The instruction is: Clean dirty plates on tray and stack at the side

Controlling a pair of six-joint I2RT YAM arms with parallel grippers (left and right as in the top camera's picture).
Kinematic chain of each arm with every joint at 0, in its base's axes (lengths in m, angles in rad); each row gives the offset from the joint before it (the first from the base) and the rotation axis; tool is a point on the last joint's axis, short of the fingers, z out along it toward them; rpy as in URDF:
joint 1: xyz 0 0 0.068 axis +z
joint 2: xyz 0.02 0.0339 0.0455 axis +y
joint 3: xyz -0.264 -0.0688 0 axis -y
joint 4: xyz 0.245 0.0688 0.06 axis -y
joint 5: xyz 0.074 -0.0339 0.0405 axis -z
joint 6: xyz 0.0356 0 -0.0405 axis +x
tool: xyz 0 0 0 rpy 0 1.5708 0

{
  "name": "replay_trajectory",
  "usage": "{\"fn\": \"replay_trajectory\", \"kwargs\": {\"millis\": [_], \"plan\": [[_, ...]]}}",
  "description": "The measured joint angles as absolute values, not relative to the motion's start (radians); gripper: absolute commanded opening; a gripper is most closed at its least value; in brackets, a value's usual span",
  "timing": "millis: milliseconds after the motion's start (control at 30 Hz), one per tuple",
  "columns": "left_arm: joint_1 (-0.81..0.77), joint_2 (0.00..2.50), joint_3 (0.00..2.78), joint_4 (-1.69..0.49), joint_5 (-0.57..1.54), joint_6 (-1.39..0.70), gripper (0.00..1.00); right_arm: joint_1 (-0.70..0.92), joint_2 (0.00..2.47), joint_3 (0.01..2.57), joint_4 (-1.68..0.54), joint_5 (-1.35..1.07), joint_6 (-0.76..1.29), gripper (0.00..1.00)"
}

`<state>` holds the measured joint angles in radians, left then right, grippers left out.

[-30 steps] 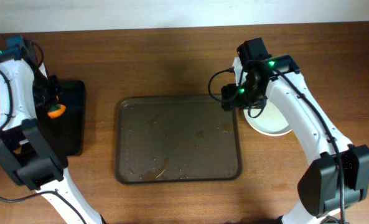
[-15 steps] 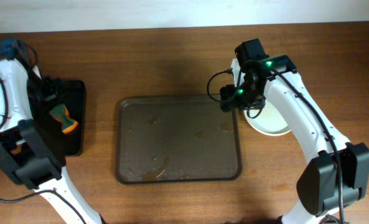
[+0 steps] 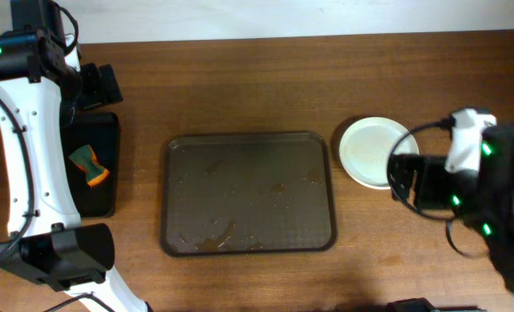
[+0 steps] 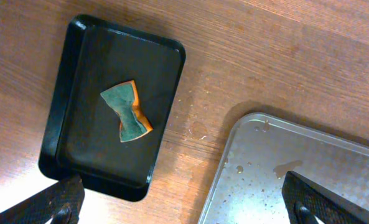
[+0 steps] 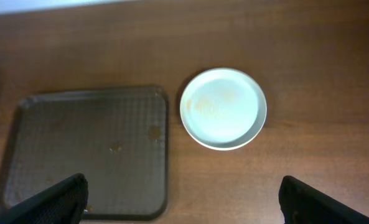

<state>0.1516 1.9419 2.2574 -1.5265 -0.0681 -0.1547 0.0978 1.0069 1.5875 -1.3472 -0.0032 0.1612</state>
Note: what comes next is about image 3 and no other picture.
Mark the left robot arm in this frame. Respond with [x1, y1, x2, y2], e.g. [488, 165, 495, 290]
[0, 1, 149, 311]

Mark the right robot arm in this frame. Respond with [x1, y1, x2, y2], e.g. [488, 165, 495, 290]
[387, 125, 514, 295]

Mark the small black tray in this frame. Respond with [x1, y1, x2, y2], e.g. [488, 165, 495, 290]
[61, 113, 120, 218]

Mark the green and orange sponge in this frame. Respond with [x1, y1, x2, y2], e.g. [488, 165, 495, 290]
[68, 145, 110, 187]

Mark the pale green plate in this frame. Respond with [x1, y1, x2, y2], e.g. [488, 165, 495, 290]
[338, 117, 408, 190]

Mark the large brown serving tray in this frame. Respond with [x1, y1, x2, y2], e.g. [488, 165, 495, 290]
[159, 132, 338, 257]

